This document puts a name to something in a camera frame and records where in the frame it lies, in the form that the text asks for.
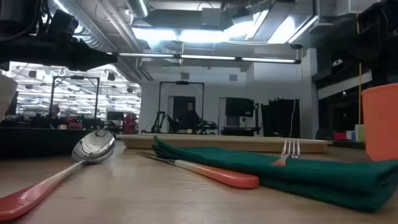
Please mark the person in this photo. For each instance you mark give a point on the person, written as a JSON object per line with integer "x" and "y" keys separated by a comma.
{"x": 190, "y": 119}
{"x": 56, "y": 112}

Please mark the black curtain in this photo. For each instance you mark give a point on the black curtain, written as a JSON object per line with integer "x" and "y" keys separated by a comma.
{"x": 280, "y": 118}

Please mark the smooth silver ventilation duct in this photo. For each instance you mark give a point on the smooth silver ventilation duct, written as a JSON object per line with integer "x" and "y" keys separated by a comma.
{"x": 138, "y": 7}

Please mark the beige plastic tray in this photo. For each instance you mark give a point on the beige plastic tray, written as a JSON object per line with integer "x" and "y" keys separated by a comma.
{"x": 217, "y": 143}

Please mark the black monitor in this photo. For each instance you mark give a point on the black monitor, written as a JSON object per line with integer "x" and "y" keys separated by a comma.
{"x": 239, "y": 107}

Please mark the white and blue box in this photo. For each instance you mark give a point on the white and blue box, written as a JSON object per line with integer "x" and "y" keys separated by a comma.
{"x": 350, "y": 135}

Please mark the black desk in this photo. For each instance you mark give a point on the black desk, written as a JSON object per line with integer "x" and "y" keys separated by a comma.
{"x": 241, "y": 130}

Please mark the small red box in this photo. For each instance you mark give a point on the small red box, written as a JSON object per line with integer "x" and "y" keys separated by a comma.
{"x": 339, "y": 136}

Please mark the grey ceiling box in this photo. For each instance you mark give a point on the grey ceiling box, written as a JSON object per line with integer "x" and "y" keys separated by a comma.
{"x": 211, "y": 17}

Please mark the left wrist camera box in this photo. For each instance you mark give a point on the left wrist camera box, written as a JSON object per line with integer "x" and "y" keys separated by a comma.
{"x": 63, "y": 23}

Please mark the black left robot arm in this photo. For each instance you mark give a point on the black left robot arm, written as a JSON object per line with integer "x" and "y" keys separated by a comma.
{"x": 12, "y": 15}

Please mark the long ceiling light bar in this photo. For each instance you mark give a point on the long ceiling light bar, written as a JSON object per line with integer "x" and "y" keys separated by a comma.
{"x": 205, "y": 57}

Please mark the ribbed silver ventilation duct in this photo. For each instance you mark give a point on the ribbed silver ventilation duct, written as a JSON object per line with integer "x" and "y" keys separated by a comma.
{"x": 90, "y": 34}

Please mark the background black robot arm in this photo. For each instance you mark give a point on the background black robot arm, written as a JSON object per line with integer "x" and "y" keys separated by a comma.
{"x": 206, "y": 127}
{"x": 160, "y": 123}

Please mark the pale green cylinder container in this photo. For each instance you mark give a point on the pale green cylinder container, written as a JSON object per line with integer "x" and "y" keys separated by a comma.
{"x": 359, "y": 133}

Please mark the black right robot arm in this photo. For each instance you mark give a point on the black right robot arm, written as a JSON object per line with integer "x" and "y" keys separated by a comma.
{"x": 379, "y": 12}

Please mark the dark green cloth napkin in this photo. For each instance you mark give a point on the dark green cloth napkin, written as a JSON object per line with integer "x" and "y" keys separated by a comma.
{"x": 326, "y": 180}

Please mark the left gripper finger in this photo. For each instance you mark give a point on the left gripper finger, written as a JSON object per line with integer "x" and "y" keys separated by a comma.
{"x": 93, "y": 59}

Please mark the orange plastic mug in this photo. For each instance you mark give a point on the orange plastic mug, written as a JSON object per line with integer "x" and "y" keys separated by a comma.
{"x": 381, "y": 124}

